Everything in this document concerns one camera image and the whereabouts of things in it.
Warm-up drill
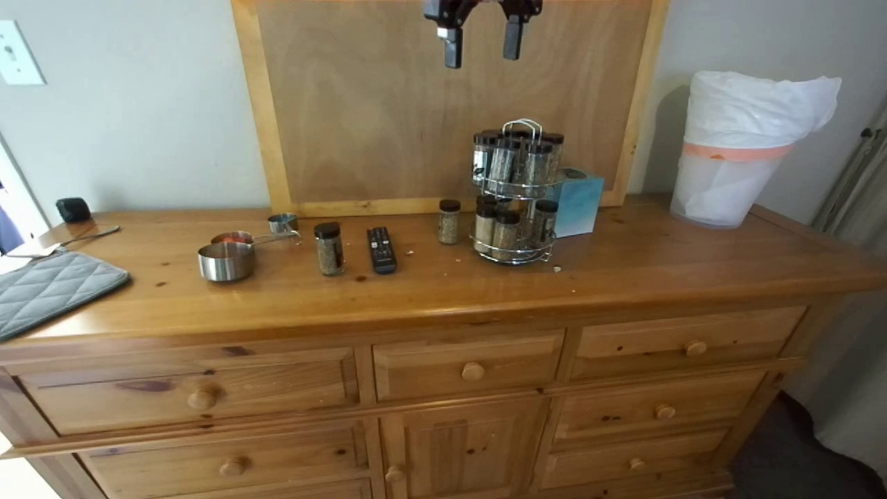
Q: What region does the chrome rotating seasoning rack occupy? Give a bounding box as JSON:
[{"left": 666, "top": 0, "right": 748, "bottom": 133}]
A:
[{"left": 469, "top": 118, "right": 565, "bottom": 269}]

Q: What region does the tall spice jar black lid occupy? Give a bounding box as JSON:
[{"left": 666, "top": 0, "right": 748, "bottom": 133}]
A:
[{"left": 310, "top": 219, "right": 347, "bottom": 281}]

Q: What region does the framed plywood board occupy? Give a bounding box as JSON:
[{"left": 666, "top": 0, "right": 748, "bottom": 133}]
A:
[{"left": 231, "top": 0, "right": 674, "bottom": 219}]

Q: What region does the small spice jar black lid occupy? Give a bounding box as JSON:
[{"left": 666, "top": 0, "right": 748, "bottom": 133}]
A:
[{"left": 435, "top": 198, "right": 462, "bottom": 247}]

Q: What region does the blue tissue box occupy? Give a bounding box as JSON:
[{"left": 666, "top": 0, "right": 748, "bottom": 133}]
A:
[{"left": 551, "top": 168, "right": 608, "bottom": 241}]

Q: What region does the black remote control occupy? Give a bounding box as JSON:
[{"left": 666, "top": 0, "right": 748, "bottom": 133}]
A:
[{"left": 363, "top": 226, "right": 403, "bottom": 279}]

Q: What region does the pine wooden dresser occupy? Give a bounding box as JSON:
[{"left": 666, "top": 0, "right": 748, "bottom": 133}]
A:
[{"left": 0, "top": 193, "right": 887, "bottom": 499}]

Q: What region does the metal utensil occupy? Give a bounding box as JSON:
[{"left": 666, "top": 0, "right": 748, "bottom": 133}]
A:
[{"left": 30, "top": 222, "right": 124, "bottom": 262}]

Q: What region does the small black round object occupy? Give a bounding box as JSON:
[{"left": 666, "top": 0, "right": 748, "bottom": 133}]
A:
[{"left": 52, "top": 194, "right": 94, "bottom": 227}]

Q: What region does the grey quilted pot holder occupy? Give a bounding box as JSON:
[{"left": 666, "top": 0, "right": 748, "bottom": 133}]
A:
[{"left": 0, "top": 249, "right": 133, "bottom": 344}]

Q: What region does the white light switch plate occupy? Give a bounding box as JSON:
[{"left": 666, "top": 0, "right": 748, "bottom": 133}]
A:
[{"left": 0, "top": 17, "right": 48, "bottom": 90}]

